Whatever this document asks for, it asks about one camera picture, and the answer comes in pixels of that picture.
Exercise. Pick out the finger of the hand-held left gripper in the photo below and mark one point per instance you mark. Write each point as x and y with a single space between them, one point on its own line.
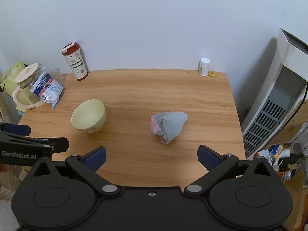
57 144
18 129

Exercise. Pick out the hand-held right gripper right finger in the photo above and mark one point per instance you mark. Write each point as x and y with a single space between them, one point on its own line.
207 160

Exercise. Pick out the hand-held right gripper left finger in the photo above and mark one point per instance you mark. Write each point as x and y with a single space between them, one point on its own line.
95 159

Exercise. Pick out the pale yellow bowl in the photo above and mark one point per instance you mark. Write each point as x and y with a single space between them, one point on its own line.
87 115

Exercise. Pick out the grey and pink cloth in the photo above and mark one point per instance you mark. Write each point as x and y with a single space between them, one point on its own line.
170 125

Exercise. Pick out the glass pitcher with cream lid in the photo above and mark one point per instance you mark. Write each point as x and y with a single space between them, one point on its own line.
24 90

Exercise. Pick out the blue and pink printed packet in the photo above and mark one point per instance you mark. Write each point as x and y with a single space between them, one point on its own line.
39 84

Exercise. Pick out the white and blue printed packet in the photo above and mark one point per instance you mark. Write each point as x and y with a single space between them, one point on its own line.
53 93

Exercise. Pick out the light green bag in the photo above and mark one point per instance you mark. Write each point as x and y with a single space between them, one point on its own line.
9 77

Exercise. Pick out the clear glass cup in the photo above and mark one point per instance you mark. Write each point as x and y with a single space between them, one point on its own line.
57 73

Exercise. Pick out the blue and yellow small box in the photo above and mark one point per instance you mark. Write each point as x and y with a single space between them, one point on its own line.
276 149

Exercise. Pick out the white labelled bottle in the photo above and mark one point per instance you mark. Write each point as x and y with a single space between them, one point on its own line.
77 65

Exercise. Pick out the small yellow round disc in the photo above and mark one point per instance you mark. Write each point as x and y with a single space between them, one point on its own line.
212 74

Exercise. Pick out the open brown cardboard box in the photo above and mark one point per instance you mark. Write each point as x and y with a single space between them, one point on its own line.
297 192

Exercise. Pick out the white tower heater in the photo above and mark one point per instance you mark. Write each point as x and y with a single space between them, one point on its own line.
284 89

